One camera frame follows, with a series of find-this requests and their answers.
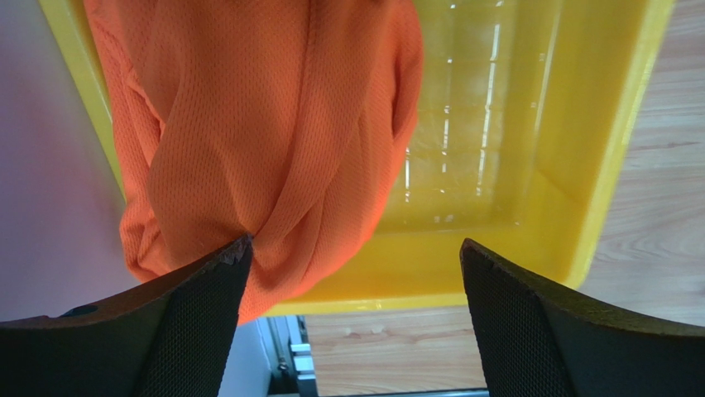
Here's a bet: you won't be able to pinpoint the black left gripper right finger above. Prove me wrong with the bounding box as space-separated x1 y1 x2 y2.
460 239 704 396

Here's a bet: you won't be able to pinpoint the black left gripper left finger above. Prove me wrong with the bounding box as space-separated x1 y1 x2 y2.
1 235 253 396

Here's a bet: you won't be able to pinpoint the orange mesh shorts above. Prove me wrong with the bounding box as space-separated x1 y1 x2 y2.
84 1 423 322

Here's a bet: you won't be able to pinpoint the yellow plastic tray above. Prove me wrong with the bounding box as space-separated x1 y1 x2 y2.
40 1 674 317

